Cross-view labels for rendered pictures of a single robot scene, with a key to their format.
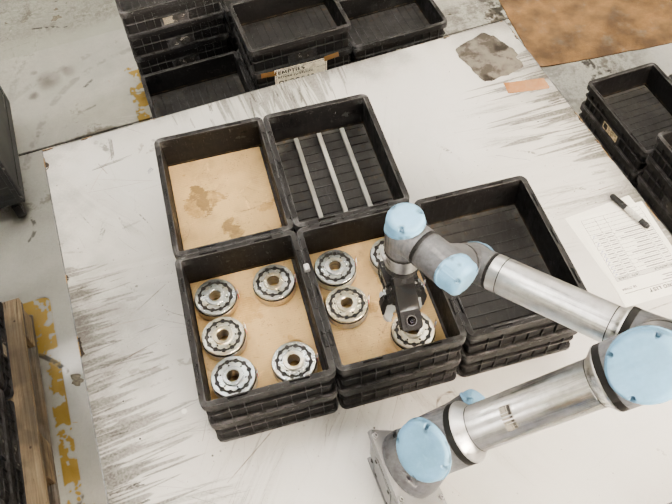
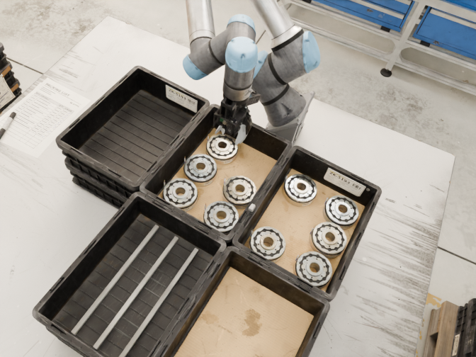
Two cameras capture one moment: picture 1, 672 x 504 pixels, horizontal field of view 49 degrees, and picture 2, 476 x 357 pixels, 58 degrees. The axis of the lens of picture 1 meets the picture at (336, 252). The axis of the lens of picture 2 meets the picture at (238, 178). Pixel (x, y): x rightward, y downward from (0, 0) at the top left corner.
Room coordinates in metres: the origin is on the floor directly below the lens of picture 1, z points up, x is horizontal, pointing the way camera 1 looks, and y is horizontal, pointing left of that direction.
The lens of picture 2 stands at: (1.47, 0.35, 1.96)
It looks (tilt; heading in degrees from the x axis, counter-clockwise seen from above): 56 degrees down; 213
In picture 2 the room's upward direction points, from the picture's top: 11 degrees clockwise
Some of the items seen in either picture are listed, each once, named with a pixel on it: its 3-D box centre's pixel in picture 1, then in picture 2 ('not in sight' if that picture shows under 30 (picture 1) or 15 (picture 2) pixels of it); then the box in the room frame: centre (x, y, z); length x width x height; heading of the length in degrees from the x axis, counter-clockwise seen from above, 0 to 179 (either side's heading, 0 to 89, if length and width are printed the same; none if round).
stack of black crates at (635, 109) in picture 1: (640, 127); not in sight; (1.93, -1.20, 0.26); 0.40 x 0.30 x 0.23; 17
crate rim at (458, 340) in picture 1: (377, 283); (219, 166); (0.90, -0.09, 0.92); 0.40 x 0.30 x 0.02; 12
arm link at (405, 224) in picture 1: (405, 233); (240, 62); (0.81, -0.13, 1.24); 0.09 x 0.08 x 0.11; 40
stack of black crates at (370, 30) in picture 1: (386, 45); not in sight; (2.43, -0.27, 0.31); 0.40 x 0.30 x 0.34; 107
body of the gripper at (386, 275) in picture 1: (400, 273); (232, 109); (0.82, -0.13, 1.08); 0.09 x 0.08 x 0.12; 12
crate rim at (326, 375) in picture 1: (251, 314); (310, 216); (0.84, 0.20, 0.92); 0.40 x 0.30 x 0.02; 12
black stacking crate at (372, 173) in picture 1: (334, 171); (137, 284); (1.29, -0.01, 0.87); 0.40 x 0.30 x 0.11; 12
